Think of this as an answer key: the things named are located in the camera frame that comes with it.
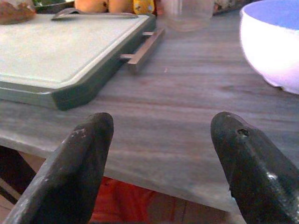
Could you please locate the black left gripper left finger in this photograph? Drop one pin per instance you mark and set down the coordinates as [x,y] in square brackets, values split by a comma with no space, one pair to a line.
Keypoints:
[67,177]

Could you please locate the clear drinking glass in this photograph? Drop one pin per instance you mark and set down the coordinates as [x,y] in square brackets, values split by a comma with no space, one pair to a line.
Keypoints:
[187,14]

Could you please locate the red chair seat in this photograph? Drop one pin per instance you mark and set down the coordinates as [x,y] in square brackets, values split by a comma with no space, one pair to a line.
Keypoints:
[140,205]

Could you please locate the yellow patterned packet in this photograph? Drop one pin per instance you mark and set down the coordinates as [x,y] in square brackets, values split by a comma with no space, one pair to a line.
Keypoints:
[143,7]

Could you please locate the orange fruit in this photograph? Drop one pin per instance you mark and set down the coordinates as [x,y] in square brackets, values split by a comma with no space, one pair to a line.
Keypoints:
[120,5]
[90,5]

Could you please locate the brown bread loaf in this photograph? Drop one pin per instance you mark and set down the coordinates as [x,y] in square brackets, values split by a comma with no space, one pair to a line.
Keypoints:
[15,10]

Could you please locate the white bowl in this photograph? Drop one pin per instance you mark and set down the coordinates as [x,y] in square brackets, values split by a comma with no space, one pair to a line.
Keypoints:
[271,44]

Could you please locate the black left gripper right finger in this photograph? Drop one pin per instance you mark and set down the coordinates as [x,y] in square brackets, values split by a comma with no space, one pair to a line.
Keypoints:
[254,172]

